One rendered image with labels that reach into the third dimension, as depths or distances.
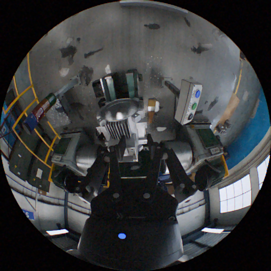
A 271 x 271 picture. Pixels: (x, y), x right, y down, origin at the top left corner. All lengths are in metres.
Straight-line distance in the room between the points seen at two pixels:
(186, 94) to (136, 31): 0.41
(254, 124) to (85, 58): 5.79
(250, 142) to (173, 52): 5.40
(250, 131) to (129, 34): 5.59
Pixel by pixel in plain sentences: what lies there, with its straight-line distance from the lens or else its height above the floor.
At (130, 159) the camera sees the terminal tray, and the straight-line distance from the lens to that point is 0.41.
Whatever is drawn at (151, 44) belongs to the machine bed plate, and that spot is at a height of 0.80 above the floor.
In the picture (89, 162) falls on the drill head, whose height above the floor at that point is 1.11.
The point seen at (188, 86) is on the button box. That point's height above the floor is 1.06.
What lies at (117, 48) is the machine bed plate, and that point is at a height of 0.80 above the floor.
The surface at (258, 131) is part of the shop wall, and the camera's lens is 5.52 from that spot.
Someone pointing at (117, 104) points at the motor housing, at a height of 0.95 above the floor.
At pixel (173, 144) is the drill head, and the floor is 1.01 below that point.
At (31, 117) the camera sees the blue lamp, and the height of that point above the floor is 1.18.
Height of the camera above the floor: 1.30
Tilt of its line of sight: 40 degrees down
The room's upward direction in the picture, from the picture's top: 179 degrees clockwise
